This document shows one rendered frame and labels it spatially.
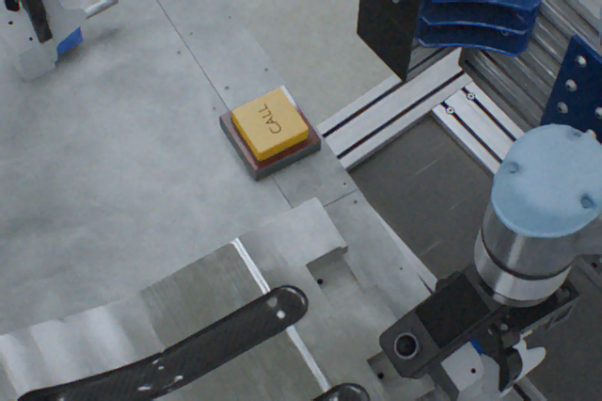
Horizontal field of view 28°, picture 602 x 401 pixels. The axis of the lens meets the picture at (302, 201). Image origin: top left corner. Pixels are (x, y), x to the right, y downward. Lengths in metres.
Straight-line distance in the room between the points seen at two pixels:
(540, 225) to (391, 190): 1.11
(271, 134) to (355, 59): 1.08
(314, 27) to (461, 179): 0.54
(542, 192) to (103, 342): 0.45
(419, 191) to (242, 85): 0.67
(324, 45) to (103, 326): 1.31
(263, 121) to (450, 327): 0.36
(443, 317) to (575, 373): 0.87
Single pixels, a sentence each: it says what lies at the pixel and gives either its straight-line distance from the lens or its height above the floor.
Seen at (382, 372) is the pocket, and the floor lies 0.86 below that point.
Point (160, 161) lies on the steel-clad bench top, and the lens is 1.30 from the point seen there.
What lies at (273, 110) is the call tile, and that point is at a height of 0.84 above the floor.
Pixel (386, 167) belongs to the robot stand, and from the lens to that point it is 1.97.
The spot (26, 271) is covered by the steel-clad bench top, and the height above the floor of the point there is 0.80.
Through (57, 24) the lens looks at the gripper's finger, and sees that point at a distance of 1.29.
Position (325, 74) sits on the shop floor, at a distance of 2.31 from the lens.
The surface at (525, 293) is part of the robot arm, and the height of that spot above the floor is 1.07.
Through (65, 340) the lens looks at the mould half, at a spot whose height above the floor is 0.91.
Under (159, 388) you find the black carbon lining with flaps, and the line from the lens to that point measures 1.11.
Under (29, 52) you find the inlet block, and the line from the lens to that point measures 1.33.
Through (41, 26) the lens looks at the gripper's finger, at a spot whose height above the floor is 0.92.
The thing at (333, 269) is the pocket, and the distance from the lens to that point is 1.17.
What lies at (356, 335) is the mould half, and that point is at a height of 0.89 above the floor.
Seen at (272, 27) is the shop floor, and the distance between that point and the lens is 2.37.
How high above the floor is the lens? 1.93
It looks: 62 degrees down
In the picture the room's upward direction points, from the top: 2 degrees clockwise
